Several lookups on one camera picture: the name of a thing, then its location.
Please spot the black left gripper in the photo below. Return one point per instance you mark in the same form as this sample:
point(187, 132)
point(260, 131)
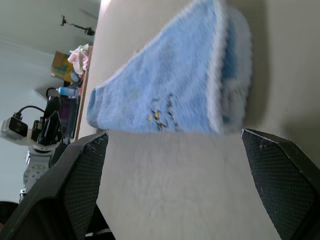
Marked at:
point(37, 127)

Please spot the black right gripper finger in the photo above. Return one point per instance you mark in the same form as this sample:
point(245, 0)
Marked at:
point(280, 175)

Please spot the light blue terry towel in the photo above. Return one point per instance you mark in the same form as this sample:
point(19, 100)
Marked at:
point(170, 82)

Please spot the clear bottle with blue label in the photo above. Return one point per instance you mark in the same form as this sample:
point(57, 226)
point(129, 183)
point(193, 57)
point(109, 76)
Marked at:
point(68, 91)

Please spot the brown cardboard box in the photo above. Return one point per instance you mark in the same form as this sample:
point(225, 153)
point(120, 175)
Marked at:
point(60, 65)

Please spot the pink and white cloth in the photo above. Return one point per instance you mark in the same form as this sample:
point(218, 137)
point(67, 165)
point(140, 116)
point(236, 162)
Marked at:
point(79, 58)

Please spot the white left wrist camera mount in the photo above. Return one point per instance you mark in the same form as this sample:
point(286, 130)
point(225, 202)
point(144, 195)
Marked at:
point(15, 128)

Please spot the black camera holder arm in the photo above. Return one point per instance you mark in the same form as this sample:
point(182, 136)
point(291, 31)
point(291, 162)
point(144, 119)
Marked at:
point(80, 26)

